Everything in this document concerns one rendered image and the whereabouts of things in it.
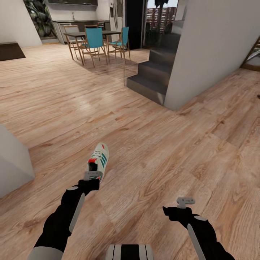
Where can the dishwasher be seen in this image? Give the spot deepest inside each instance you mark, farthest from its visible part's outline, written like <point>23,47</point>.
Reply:
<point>61,26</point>

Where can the fixed window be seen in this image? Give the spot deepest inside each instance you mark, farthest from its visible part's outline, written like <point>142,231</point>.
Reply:
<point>42,21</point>

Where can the door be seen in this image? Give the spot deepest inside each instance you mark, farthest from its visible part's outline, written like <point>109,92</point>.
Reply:
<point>252,59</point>

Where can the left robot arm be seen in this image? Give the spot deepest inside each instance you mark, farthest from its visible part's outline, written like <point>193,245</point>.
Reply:
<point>60,224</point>

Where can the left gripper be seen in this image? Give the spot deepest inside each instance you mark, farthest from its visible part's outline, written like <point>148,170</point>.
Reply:
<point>93,184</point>

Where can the stairs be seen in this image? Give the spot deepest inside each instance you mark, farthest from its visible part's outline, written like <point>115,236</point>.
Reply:
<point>151,31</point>

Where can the gym shoe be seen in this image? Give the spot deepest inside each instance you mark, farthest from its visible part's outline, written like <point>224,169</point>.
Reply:
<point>98,160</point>

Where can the robot trunk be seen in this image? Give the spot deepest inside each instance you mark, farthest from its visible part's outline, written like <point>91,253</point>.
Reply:
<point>129,252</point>

